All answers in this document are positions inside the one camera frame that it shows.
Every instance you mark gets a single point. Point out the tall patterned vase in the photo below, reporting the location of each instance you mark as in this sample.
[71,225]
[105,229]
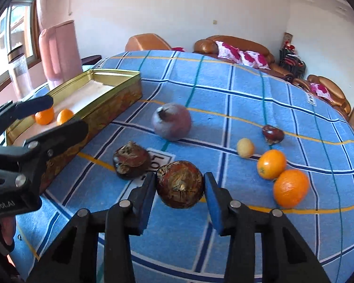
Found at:
[287,38]

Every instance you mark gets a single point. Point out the gold metal tin box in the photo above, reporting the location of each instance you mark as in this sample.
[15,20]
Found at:
[118,100]

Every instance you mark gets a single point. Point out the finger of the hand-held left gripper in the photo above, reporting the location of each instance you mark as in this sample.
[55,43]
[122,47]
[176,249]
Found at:
[62,137]
[37,106]

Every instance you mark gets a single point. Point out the small dark brown mangosteen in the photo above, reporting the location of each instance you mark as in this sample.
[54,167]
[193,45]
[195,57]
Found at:
[273,134]

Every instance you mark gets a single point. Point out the dark low table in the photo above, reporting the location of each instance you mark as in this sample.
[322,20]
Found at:
[91,59]

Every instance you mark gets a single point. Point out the pink plastic pitcher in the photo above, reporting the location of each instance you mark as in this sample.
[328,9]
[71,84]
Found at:
[62,53]

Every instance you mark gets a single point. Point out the person's left hand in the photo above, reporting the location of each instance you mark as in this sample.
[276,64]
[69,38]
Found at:
[7,228]

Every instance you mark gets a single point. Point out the window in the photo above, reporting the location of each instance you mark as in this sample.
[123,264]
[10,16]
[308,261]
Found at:
[14,20]

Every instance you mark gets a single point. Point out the brown leather sofa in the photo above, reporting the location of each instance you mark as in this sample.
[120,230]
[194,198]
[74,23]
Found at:
[206,47]

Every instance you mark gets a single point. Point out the small orange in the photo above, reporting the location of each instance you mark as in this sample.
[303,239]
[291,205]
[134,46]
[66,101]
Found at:
[44,117]
[65,116]

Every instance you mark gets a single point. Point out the purple pomegranate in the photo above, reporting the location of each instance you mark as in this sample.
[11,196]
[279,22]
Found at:
[171,122]

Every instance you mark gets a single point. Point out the blue plaid blanket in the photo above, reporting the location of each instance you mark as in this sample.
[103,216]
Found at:
[224,109]

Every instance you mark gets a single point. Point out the large orange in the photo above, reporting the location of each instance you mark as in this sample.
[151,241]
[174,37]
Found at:
[291,188]

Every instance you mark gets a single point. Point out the white red floral pillow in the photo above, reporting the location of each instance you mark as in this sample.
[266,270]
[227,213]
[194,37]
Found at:
[178,49]
[228,51]
[250,57]
[320,90]
[264,62]

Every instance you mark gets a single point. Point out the brown leather armchair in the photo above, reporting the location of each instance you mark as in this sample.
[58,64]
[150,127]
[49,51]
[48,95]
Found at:
[147,42]
[334,94]

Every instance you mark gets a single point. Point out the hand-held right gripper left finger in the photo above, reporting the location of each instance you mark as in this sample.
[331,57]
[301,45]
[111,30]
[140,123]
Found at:
[149,202]

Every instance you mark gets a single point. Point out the pink curtain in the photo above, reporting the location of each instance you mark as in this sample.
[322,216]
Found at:
[54,0]

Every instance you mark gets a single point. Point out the small yellow fruit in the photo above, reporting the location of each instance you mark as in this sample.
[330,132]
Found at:
[245,148]

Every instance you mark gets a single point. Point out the medium orange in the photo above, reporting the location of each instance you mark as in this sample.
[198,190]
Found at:
[271,164]

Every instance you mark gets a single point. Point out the clear glass jar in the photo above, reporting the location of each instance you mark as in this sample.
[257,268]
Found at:
[19,70]

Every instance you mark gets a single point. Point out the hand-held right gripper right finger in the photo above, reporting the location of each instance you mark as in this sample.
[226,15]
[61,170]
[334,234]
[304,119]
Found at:
[212,202]

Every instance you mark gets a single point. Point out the stack of dark chairs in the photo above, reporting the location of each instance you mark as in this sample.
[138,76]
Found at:
[292,63]

